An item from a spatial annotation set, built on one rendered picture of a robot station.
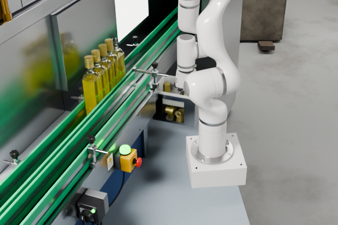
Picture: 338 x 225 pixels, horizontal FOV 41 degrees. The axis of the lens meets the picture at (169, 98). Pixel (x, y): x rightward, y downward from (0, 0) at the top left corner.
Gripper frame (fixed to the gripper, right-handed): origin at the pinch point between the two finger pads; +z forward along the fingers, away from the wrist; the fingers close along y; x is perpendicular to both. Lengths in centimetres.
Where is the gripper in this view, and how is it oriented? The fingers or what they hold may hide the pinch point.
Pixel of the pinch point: (186, 96)
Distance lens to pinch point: 222.7
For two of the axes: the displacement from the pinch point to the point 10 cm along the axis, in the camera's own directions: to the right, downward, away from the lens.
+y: -9.4, -1.6, 3.0
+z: 0.2, 8.4, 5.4
